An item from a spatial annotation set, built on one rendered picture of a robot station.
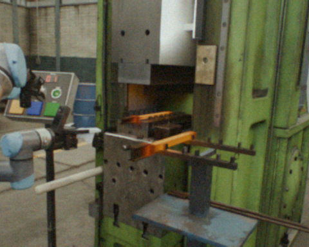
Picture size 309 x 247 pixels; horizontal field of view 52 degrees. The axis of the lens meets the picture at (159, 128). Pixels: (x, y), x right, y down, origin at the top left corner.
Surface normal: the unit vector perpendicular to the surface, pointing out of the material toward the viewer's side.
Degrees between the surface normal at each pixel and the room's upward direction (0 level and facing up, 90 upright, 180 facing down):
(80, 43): 95
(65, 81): 60
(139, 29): 90
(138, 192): 90
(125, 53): 90
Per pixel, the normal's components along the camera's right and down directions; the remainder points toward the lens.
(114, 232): -0.58, 0.13
